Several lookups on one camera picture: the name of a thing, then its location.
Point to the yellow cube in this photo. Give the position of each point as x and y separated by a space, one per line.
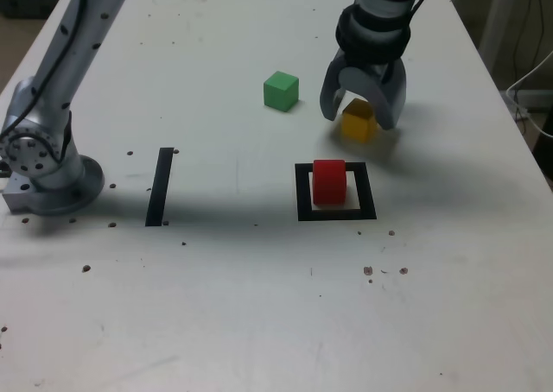
356 128

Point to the white frame post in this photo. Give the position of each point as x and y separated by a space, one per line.
492 20

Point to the black tape square outline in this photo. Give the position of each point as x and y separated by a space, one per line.
302 193

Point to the green cube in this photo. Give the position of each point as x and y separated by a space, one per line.
278 94

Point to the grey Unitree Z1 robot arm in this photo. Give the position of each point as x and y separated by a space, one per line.
56 77

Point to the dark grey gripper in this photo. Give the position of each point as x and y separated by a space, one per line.
367 66

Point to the black tape strip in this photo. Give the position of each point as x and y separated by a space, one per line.
159 185

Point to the red cube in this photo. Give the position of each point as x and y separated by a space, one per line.
328 185

